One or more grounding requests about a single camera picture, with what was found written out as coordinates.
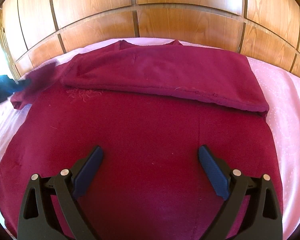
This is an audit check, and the pink bed sheet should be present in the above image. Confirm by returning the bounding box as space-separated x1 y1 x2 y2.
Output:
0 37 300 240

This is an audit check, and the wooden panelled wardrobe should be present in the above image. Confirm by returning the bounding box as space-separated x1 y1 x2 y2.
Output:
0 0 300 78

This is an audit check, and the dark red knit garment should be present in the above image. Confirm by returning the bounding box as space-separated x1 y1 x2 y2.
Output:
0 41 283 239

